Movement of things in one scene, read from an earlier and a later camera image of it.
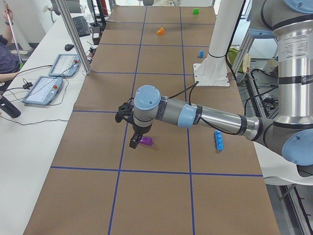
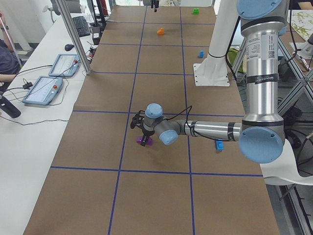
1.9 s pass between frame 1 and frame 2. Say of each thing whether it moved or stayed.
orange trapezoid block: stayed
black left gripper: moved
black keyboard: stayed
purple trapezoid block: stayed
